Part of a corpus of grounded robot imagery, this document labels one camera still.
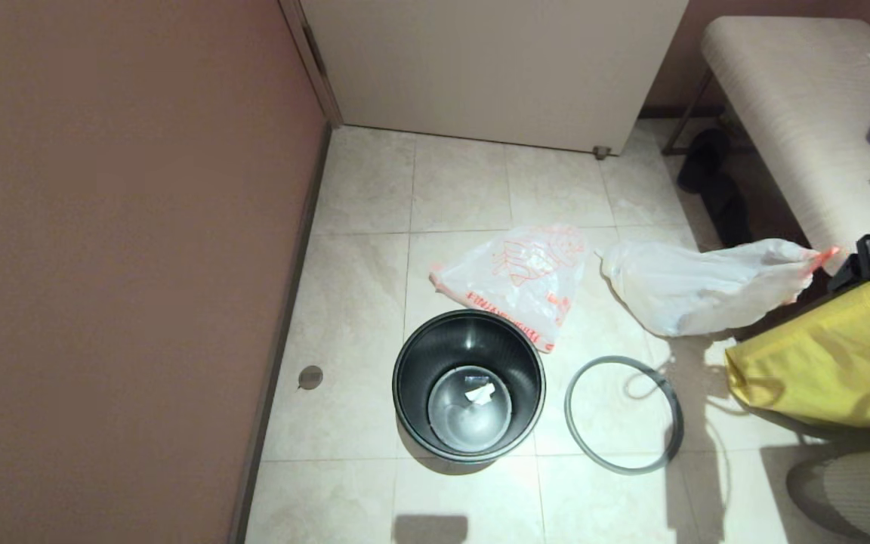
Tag white trash bag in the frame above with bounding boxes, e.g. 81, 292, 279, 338
597, 238, 841, 338

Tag yellow bag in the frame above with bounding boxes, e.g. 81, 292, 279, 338
724, 280, 870, 429

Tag flat orange printed plastic bag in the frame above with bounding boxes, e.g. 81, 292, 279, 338
429, 224, 588, 354

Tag black round trash bin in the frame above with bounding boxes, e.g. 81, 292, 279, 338
392, 309, 547, 463

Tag black shoes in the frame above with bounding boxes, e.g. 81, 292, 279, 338
677, 128, 754, 248

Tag beige upholstered bench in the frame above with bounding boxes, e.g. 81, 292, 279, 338
661, 16, 870, 255

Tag grey striped stool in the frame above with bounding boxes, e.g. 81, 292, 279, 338
785, 444, 870, 544

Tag white door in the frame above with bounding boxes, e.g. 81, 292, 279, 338
298, 0, 690, 156

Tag grey bin rim ring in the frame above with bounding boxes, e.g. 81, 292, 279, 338
564, 355, 685, 476

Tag beige door frame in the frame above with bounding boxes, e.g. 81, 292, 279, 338
279, 0, 344, 128

